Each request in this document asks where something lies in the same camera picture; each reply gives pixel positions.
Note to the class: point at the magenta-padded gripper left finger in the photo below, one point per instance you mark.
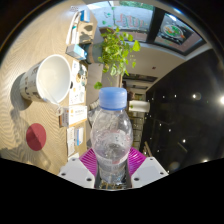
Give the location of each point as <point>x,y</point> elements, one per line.
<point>78,171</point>

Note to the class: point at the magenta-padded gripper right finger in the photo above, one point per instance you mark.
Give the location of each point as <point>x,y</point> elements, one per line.
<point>146,170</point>

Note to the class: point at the clear blue-capped water bottle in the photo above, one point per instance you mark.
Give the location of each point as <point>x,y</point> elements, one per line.
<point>111,133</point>

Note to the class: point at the white paper napkins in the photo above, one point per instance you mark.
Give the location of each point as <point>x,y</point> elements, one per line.
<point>71,140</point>

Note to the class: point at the flat round red coaster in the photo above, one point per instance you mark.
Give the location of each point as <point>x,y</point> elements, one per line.
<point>36,136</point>

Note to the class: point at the white orange cardboard box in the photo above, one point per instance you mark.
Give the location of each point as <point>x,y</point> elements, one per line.
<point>75,116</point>

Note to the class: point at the white round column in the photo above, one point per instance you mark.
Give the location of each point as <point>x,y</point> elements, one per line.
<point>140,106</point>

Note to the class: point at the printed menu sheet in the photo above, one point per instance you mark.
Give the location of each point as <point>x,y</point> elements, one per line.
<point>78,93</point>

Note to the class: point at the group of ceiling lights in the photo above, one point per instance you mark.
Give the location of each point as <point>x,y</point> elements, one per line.
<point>194,96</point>

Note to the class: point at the white printed mug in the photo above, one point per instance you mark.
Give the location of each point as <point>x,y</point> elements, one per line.
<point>53,78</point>

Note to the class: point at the small blue white box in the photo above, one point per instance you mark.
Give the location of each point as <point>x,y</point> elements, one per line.
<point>76,51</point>

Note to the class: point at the potted green plant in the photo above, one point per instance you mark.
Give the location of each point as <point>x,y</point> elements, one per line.
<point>115,53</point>

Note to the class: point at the colourful window poster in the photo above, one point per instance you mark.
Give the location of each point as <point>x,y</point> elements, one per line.
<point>176,31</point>

